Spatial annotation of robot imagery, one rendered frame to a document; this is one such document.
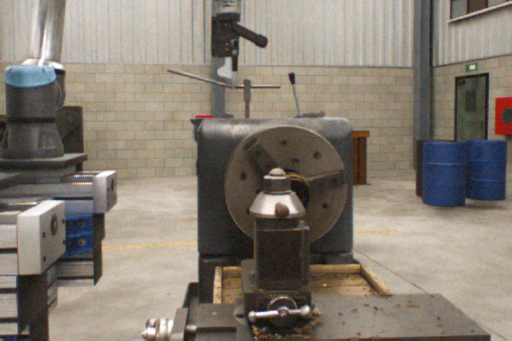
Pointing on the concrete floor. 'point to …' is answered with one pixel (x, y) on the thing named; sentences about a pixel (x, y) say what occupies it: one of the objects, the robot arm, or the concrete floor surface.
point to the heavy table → (359, 157)
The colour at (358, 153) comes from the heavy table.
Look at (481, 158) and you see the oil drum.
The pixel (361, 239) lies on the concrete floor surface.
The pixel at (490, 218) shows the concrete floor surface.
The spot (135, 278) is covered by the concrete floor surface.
